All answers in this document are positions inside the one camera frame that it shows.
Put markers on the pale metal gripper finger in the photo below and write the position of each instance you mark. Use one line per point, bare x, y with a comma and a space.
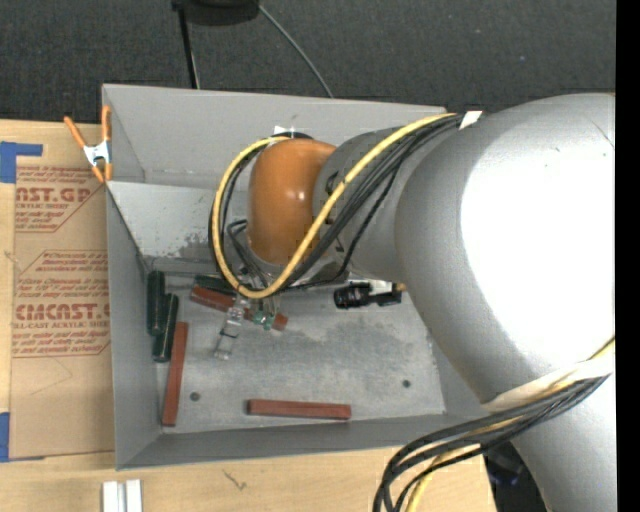
231, 332

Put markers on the red-brown flat block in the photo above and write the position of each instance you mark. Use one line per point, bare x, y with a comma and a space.
175, 375
212, 298
300, 410

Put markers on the dark green flat block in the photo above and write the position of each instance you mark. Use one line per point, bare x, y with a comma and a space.
155, 302
210, 282
165, 330

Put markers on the grey metal bin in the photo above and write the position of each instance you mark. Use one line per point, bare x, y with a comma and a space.
325, 360

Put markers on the brown cardboard board red print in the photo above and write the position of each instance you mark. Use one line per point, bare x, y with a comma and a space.
60, 280

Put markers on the black cylinder on white bracket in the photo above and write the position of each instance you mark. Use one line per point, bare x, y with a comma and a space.
356, 296

